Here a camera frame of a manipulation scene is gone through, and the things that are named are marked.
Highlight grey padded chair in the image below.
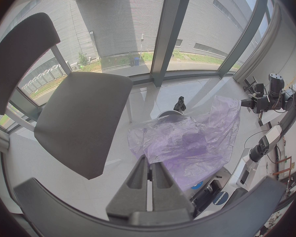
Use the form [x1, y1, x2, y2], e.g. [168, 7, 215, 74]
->
[0, 12, 134, 180]

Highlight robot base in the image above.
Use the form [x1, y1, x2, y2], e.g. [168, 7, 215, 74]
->
[186, 152, 262, 218]

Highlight white trash bin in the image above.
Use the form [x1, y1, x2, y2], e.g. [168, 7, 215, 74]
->
[157, 109, 186, 120]

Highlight black plastic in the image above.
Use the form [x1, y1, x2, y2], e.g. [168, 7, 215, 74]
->
[174, 96, 187, 112]

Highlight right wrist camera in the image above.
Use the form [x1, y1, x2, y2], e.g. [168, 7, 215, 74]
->
[252, 83, 265, 96]

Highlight purple plastic bag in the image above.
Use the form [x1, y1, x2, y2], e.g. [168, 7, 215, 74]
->
[127, 95, 242, 192]

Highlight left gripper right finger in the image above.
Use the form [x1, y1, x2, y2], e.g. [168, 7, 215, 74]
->
[152, 161, 195, 218]

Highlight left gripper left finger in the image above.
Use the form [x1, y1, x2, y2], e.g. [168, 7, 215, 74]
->
[106, 156, 148, 219]

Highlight window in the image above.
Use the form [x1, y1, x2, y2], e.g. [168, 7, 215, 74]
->
[0, 0, 277, 134]

